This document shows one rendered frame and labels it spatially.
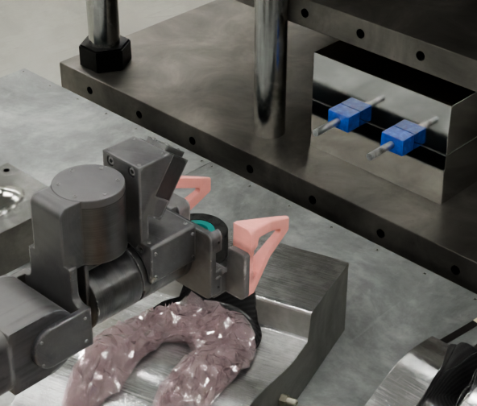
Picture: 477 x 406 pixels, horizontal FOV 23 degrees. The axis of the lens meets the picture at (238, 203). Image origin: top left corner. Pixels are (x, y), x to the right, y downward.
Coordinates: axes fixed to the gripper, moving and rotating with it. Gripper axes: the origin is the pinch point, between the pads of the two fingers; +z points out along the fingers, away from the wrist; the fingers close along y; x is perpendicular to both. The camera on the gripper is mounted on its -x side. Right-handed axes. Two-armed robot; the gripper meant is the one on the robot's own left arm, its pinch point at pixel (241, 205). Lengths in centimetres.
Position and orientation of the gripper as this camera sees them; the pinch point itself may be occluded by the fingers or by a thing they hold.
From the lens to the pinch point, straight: 106.4
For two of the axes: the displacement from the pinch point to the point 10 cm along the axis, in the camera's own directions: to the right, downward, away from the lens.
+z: 6.9, -3.7, 6.2
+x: -0.1, 8.5, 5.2
